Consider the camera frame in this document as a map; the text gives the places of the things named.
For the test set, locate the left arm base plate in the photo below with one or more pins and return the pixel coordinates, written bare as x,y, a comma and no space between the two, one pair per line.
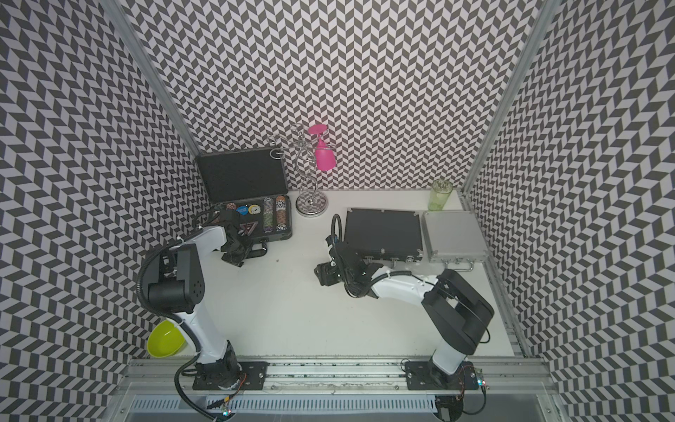
253,375

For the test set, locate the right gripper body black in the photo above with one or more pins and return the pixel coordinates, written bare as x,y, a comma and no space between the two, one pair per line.
333,275

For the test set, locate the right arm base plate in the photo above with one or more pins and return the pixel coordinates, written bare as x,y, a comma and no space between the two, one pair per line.
425,376

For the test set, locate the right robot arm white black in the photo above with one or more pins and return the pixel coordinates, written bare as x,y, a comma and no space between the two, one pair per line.
458,312

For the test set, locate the small silver aluminium poker case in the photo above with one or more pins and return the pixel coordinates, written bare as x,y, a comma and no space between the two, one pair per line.
453,237

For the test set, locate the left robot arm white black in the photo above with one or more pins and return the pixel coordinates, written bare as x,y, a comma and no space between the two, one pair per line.
172,284

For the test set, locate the pink wine glass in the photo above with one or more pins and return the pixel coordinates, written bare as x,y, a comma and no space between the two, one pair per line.
325,156

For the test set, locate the black poker case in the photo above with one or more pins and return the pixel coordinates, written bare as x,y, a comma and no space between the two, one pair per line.
253,184
381,234

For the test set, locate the yellow green bowl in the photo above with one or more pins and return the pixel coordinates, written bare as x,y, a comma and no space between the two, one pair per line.
166,340

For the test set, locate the aluminium mounting rail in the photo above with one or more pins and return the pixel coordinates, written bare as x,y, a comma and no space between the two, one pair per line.
503,375

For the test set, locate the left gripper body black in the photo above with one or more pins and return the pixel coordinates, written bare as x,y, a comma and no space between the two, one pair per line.
236,251

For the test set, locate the green translucent cup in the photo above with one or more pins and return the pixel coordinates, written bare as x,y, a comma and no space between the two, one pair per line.
439,194

